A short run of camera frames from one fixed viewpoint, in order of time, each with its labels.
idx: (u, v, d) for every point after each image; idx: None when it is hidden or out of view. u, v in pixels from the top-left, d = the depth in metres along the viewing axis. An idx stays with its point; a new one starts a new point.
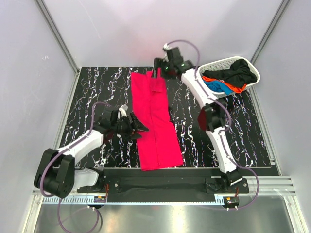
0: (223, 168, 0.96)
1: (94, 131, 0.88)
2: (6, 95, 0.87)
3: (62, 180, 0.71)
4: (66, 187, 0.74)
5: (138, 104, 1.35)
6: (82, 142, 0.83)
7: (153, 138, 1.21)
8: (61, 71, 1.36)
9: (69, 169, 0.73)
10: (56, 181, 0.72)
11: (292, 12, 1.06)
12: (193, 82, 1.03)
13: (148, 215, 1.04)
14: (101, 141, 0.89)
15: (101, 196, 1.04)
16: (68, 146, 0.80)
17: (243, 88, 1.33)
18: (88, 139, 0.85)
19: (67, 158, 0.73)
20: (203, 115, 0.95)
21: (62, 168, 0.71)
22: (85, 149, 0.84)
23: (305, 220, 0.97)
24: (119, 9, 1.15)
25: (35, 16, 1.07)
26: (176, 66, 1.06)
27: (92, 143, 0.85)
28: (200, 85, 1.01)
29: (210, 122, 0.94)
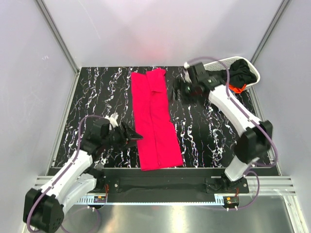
0: (231, 176, 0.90)
1: (81, 151, 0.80)
2: (7, 95, 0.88)
3: (49, 221, 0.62)
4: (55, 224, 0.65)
5: (137, 104, 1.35)
6: (68, 173, 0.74)
7: (153, 139, 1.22)
8: (61, 71, 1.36)
9: (55, 208, 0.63)
10: (43, 220, 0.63)
11: (292, 12, 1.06)
12: (225, 100, 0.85)
13: (148, 215, 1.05)
14: (91, 159, 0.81)
15: (101, 196, 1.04)
16: (51, 184, 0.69)
17: (243, 88, 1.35)
18: (75, 165, 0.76)
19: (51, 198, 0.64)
20: (243, 144, 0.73)
21: (46, 209, 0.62)
22: (73, 177, 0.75)
23: (305, 220, 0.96)
24: (119, 9, 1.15)
25: (35, 16, 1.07)
26: (202, 83, 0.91)
27: (79, 169, 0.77)
28: (234, 104, 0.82)
29: (253, 153, 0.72)
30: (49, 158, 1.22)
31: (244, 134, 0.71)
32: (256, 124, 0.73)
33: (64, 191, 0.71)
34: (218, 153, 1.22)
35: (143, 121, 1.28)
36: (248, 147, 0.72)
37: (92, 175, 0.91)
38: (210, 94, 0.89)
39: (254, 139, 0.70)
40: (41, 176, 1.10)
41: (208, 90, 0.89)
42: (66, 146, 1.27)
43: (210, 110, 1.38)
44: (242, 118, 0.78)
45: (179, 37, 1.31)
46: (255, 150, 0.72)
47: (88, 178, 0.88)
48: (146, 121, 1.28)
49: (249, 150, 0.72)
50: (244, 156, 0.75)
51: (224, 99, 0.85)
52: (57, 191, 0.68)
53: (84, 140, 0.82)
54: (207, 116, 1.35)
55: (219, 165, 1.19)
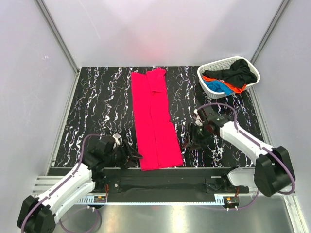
0: (234, 182, 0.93)
1: (82, 165, 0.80)
2: (7, 95, 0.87)
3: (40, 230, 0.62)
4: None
5: (138, 103, 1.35)
6: (65, 185, 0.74)
7: (153, 139, 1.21)
8: (61, 71, 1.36)
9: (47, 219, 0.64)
10: (34, 228, 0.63)
11: (292, 12, 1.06)
12: (234, 132, 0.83)
13: (148, 215, 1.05)
14: (90, 175, 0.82)
15: (101, 196, 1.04)
16: (48, 194, 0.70)
17: (243, 88, 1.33)
18: (74, 178, 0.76)
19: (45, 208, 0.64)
20: (261, 175, 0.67)
21: (40, 217, 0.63)
22: (71, 190, 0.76)
23: (305, 220, 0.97)
24: (120, 9, 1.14)
25: (35, 15, 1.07)
26: (212, 122, 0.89)
27: (78, 182, 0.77)
28: (245, 135, 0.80)
29: (275, 183, 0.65)
30: (49, 158, 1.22)
31: (258, 162, 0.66)
32: (269, 151, 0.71)
33: (60, 202, 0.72)
34: (218, 153, 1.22)
35: (144, 120, 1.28)
36: (267, 178, 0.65)
37: (91, 179, 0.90)
38: (221, 132, 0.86)
39: (271, 166, 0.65)
40: (41, 176, 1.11)
41: (217, 126, 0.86)
42: (66, 146, 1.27)
43: None
44: (255, 147, 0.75)
45: (179, 37, 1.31)
46: (275, 179, 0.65)
47: (87, 182, 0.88)
48: (146, 121, 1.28)
49: (268, 181, 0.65)
50: (265, 189, 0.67)
51: (234, 133, 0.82)
52: (52, 202, 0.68)
53: (87, 154, 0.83)
54: None
55: (219, 165, 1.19)
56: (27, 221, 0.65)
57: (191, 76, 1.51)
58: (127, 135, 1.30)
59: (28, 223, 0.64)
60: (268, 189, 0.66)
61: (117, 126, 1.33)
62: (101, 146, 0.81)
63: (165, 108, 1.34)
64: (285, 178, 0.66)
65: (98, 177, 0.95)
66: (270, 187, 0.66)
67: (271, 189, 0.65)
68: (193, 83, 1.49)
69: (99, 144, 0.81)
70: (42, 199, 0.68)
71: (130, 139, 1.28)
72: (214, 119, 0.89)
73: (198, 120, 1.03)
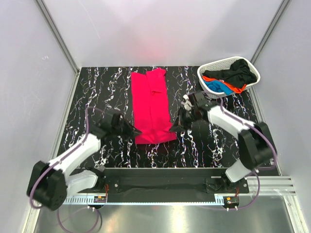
0: (233, 178, 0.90)
1: (90, 135, 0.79)
2: (6, 95, 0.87)
3: (53, 195, 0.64)
4: (57, 201, 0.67)
5: (136, 100, 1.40)
6: (76, 152, 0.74)
7: (150, 131, 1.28)
8: (61, 71, 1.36)
9: (60, 183, 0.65)
10: (45, 195, 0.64)
11: (293, 12, 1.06)
12: (221, 115, 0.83)
13: (148, 214, 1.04)
14: (97, 147, 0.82)
15: (101, 196, 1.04)
16: (59, 159, 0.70)
17: (243, 88, 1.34)
18: (83, 146, 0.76)
19: (58, 173, 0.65)
20: (244, 148, 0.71)
21: (52, 182, 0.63)
22: (81, 157, 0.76)
23: (305, 220, 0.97)
24: (119, 9, 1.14)
25: (35, 15, 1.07)
26: (201, 108, 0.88)
27: (88, 149, 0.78)
28: (230, 116, 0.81)
29: (257, 155, 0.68)
30: (49, 158, 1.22)
31: (240, 136, 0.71)
32: (251, 126, 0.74)
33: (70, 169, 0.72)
34: (218, 153, 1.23)
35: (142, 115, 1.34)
36: (248, 150, 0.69)
37: (94, 173, 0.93)
38: (209, 116, 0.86)
39: (251, 139, 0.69)
40: None
41: (205, 111, 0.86)
42: (66, 146, 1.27)
43: None
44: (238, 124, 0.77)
45: (178, 37, 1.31)
46: (257, 151, 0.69)
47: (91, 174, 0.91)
48: (142, 117, 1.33)
49: (250, 153, 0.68)
50: (249, 162, 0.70)
51: (220, 114, 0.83)
52: (64, 167, 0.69)
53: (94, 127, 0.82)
54: None
55: (219, 165, 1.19)
56: (37, 190, 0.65)
57: (191, 76, 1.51)
58: None
59: (39, 191, 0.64)
60: (251, 161, 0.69)
61: None
62: (109, 118, 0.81)
63: (163, 101, 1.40)
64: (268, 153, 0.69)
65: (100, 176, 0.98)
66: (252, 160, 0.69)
67: (254, 161, 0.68)
68: (193, 83, 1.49)
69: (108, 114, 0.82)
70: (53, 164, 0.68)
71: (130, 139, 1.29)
72: (202, 105, 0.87)
73: (187, 105, 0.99)
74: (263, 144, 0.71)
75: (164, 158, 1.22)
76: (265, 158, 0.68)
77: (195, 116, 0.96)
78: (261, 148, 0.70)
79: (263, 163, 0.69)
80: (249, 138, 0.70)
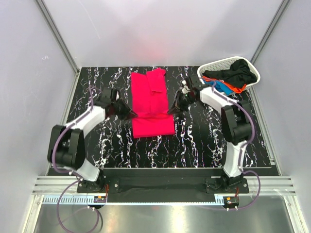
0: (229, 172, 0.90)
1: (96, 107, 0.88)
2: (6, 95, 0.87)
3: (76, 151, 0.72)
4: (78, 160, 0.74)
5: (135, 98, 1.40)
6: (86, 118, 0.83)
7: (148, 127, 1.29)
8: (61, 71, 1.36)
9: (80, 139, 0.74)
10: (68, 154, 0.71)
11: (293, 12, 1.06)
12: (210, 92, 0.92)
13: (148, 214, 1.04)
14: (103, 116, 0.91)
15: (101, 196, 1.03)
16: (74, 121, 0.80)
17: (243, 88, 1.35)
18: (92, 114, 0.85)
19: (76, 130, 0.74)
20: (225, 122, 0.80)
21: (74, 139, 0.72)
22: (91, 122, 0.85)
23: (305, 220, 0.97)
24: (119, 9, 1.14)
25: (35, 15, 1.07)
26: (195, 88, 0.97)
27: (96, 117, 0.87)
28: (217, 94, 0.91)
29: (236, 128, 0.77)
30: None
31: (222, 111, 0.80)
32: (234, 103, 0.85)
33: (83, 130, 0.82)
34: (218, 153, 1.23)
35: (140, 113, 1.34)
36: (228, 123, 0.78)
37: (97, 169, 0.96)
38: (201, 95, 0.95)
39: (232, 113, 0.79)
40: (41, 176, 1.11)
41: (198, 91, 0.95)
42: None
43: (210, 110, 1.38)
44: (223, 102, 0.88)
45: (178, 37, 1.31)
46: (236, 125, 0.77)
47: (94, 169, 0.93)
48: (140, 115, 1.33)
49: (229, 125, 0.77)
50: (228, 136, 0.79)
51: (209, 92, 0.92)
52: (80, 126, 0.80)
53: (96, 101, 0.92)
54: (208, 116, 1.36)
55: (219, 165, 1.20)
56: (58, 152, 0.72)
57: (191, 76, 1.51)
58: (127, 135, 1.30)
59: (60, 153, 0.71)
60: (230, 134, 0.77)
61: (117, 126, 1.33)
62: (108, 93, 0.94)
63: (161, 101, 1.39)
64: (246, 128, 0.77)
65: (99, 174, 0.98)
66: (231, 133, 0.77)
67: (233, 134, 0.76)
68: None
69: (105, 91, 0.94)
70: (69, 126, 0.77)
71: (130, 139, 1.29)
72: (196, 86, 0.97)
73: (185, 89, 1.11)
74: (243, 121, 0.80)
75: (164, 158, 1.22)
76: (243, 132, 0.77)
77: (191, 98, 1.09)
78: (241, 124, 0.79)
79: (241, 137, 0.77)
80: (229, 113, 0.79)
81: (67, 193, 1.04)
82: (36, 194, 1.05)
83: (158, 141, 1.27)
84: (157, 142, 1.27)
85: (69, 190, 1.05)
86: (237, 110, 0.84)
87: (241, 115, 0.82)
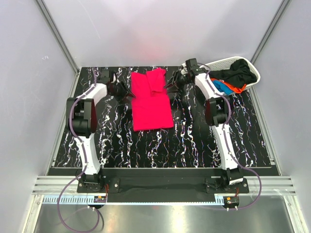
0: (224, 164, 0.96)
1: (98, 84, 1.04)
2: (6, 94, 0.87)
3: (90, 117, 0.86)
4: (93, 126, 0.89)
5: (136, 99, 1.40)
6: (93, 91, 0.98)
7: (149, 124, 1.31)
8: (62, 71, 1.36)
9: (92, 107, 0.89)
10: (83, 122, 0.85)
11: (293, 12, 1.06)
12: (203, 81, 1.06)
13: (148, 214, 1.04)
14: (106, 91, 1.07)
15: (101, 196, 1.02)
16: (84, 93, 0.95)
17: (243, 88, 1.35)
18: (95, 88, 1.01)
19: (88, 99, 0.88)
20: (208, 109, 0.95)
21: (87, 107, 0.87)
22: (96, 95, 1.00)
23: (305, 220, 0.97)
24: (119, 9, 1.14)
25: (35, 15, 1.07)
26: (192, 71, 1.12)
27: (100, 91, 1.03)
28: (209, 83, 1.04)
29: (215, 116, 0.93)
30: (49, 158, 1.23)
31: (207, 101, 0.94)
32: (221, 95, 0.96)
33: None
34: (218, 153, 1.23)
35: (140, 113, 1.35)
36: (209, 111, 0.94)
37: (98, 166, 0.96)
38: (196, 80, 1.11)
39: (215, 104, 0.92)
40: (41, 176, 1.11)
41: (195, 74, 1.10)
42: (66, 146, 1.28)
43: None
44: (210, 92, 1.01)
45: (178, 37, 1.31)
46: (215, 113, 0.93)
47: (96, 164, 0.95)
48: (140, 115, 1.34)
49: (210, 113, 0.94)
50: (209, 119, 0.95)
51: (203, 80, 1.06)
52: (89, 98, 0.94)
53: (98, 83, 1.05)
54: None
55: (219, 165, 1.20)
56: (74, 121, 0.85)
57: None
58: (127, 135, 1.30)
59: (76, 121, 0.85)
60: (209, 119, 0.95)
61: (117, 126, 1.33)
62: (106, 73, 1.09)
63: (162, 101, 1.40)
64: (223, 115, 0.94)
65: (99, 174, 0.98)
66: (211, 118, 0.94)
67: (212, 119, 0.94)
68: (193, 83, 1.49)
69: (104, 72, 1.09)
70: (80, 98, 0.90)
71: (130, 139, 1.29)
72: (193, 69, 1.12)
73: (184, 70, 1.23)
74: (222, 109, 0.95)
75: (164, 158, 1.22)
76: (220, 118, 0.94)
77: (188, 79, 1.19)
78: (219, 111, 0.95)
79: (218, 121, 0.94)
80: (213, 103, 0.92)
81: (67, 193, 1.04)
82: (36, 194, 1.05)
83: (158, 141, 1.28)
84: (157, 142, 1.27)
85: (69, 190, 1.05)
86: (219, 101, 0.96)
87: (222, 104, 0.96)
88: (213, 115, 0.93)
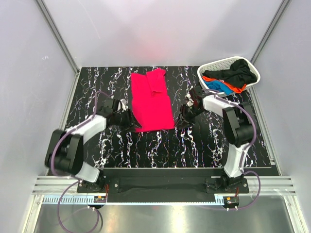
0: (229, 172, 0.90)
1: (97, 115, 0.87)
2: (7, 94, 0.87)
3: (74, 156, 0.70)
4: (76, 166, 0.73)
5: (136, 98, 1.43)
6: (88, 124, 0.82)
7: (150, 125, 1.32)
8: (61, 71, 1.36)
9: (80, 143, 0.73)
10: (64, 160, 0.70)
11: (292, 12, 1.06)
12: (212, 98, 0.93)
13: (148, 214, 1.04)
14: (104, 124, 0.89)
15: (101, 196, 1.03)
16: (75, 126, 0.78)
17: (243, 88, 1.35)
18: (93, 122, 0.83)
19: (77, 135, 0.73)
20: (228, 124, 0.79)
21: (72, 143, 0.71)
22: (91, 129, 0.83)
23: (305, 220, 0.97)
24: (119, 9, 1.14)
25: (35, 15, 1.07)
26: (198, 97, 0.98)
27: (97, 124, 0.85)
28: (219, 99, 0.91)
29: (238, 130, 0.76)
30: None
31: (224, 112, 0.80)
32: (235, 104, 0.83)
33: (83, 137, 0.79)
34: (218, 153, 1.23)
35: (141, 114, 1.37)
36: (230, 124, 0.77)
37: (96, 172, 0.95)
38: (203, 103, 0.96)
39: (233, 115, 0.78)
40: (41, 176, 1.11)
41: (201, 99, 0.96)
42: None
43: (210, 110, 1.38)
44: (224, 104, 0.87)
45: (178, 37, 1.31)
46: (238, 127, 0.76)
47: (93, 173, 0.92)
48: (141, 117, 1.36)
49: (232, 126, 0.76)
50: (232, 137, 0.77)
51: (211, 98, 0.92)
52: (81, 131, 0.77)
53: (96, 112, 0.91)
54: (207, 116, 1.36)
55: (219, 165, 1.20)
56: (55, 158, 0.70)
57: (191, 76, 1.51)
58: (127, 135, 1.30)
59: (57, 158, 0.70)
60: (233, 136, 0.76)
61: (116, 126, 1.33)
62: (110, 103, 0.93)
63: (162, 101, 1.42)
64: (249, 129, 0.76)
65: (98, 174, 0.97)
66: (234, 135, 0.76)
67: (235, 135, 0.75)
68: (193, 82, 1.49)
69: (108, 101, 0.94)
70: (70, 132, 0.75)
71: (130, 139, 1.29)
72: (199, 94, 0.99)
73: (190, 101, 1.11)
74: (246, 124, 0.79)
75: (164, 158, 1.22)
76: (246, 134, 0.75)
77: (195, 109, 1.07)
78: (244, 126, 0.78)
79: (243, 139, 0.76)
80: (231, 112, 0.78)
81: (67, 193, 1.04)
82: (36, 194, 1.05)
83: (158, 141, 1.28)
84: (157, 142, 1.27)
85: (69, 190, 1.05)
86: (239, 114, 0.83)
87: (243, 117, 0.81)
88: (234, 129, 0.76)
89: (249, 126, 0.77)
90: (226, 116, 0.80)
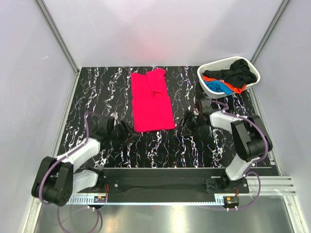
0: (232, 176, 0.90)
1: (90, 140, 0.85)
2: (6, 94, 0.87)
3: (61, 188, 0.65)
4: (64, 195, 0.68)
5: (136, 97, 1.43)
6: (80, 150, 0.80)
7: (150, 125, 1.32)
8: (61, 71, 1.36)
9: (69, 173, 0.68)
10: (52, 191, 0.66)
11: (292, 13, 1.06)
12: (219, 114, 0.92)
13: (148, 214, 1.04)
14: (97, 149, 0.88)
15: (101, 196, 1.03)
16: (66, 154, 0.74)
17: (243, 88, 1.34)
18: (85, 147, 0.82)
19: (65, 164, 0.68)
20: (238, 139, 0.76)
21: (60, 174, 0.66)
22: (84, 155, 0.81)
23: (305, 220, 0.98)
24: (120, 9, 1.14)
25: (35, 15, 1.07)
26: (206, 114, 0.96)
27: (89, 150, 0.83)
28: (227, 114, 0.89)
29: (250, 145, 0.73)
30: None
31: (233, 126, 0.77)
32: (244, 118, 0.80)
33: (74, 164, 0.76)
34: (218, 153, 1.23)
35: (141, 114, 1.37)
36: (241, 139, 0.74)
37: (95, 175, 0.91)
38: (211, 120, 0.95)
39: (244, 129, 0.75)
40: None
41: (208, 115, 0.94)
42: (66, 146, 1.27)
43: None
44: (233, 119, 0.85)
45: (178, 37, 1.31)
46: (250, 142, 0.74)
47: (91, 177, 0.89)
48: (141, 117, 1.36)
49: (243, 141, 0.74)
50: (243, 153, 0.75)
51: (219, 114, 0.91)
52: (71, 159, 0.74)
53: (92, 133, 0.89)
54: None
55: (219, 165, 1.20)
56: (43, 187, 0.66)
57: (191, 76, 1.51)
58: None
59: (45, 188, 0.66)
60: (245, 151, 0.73)
61: None
62: (104, 123, 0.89)
63: (162, 101, 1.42)
64: (261, 143, 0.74)
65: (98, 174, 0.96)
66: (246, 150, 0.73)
67: (248, 150, 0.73)
68: (193, 83, 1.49)
69: (102, 122, 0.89)
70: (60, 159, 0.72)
71: None
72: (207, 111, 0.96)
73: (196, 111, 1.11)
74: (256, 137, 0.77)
75: (164, 158, 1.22)
76: (259, 149, 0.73)
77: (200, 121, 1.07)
78: (255, 140, 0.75)
79: (256, 154, 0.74)
80: (241, 126, 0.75)
81: None
82: None
83: (158, 141, 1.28)
84: (157, 142, 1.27)
85: None
86: (249, 126, 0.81)
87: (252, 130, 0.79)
88: (247, 145, 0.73)
89: (260, 141, 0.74)
90: (234, 130, 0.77)
